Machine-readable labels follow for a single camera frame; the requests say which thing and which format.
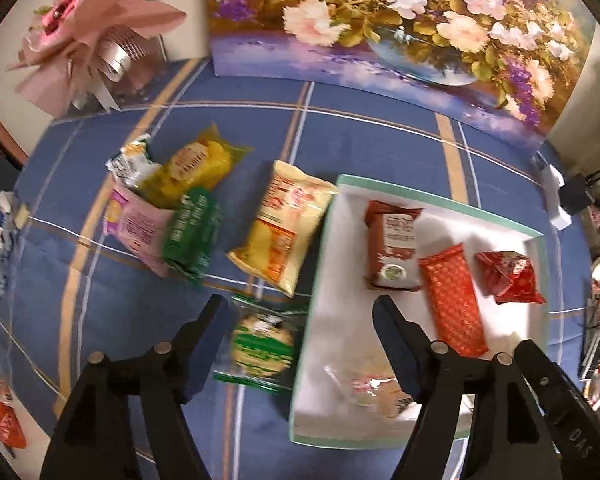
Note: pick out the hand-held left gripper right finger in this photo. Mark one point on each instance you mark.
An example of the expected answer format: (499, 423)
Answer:
(400, 355)

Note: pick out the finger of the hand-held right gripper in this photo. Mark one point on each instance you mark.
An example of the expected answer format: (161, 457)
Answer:
(570, 425)

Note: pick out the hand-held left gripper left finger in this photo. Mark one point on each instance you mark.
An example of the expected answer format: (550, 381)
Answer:
(202, 355)

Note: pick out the clear packet with pale cookie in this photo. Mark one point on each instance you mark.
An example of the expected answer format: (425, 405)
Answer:
(365, 385)

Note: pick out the green clear cookie packet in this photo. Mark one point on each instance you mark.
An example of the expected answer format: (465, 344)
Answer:
(262, 342)

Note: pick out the orange dotted snack packet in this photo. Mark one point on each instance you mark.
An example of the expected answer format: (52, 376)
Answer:
(452, 300)

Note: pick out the teal shallow cardboard box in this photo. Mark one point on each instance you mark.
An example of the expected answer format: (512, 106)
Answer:
(345, 280)

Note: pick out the brown red snack packet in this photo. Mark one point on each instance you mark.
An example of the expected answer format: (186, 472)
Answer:
(392, 245)

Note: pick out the green snack packet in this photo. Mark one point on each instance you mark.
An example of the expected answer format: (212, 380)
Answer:
(192, 232)

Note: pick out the red crinkled snack packet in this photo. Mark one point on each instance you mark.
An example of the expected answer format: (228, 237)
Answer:
(510, 272)

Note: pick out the pink snack packet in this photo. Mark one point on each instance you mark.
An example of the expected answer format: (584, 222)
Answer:
(140, 225)

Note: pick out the pale yellow chips packet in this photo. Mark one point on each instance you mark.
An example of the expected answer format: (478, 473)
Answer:
(280, 225)

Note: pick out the yellow snack packet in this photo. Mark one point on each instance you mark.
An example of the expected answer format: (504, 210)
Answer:
(195, 170)

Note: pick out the small white silver packet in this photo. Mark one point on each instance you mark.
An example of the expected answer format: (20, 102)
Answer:
(130, 162)

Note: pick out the red plastic bag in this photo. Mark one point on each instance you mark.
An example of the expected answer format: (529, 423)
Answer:
(2, 420)

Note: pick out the white power strip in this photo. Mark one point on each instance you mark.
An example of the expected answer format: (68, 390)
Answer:
(555, 195)

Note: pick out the blue plaid tablecloth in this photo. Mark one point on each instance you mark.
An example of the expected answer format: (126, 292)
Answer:
(355, 135)

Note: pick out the black charger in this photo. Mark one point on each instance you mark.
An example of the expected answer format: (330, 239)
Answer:
(575, 195)

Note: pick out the flower painting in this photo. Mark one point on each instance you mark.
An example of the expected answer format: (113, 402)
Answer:
(380, 20)

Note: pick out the pink flower bouquet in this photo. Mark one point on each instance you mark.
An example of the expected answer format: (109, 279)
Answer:
(105, 15)

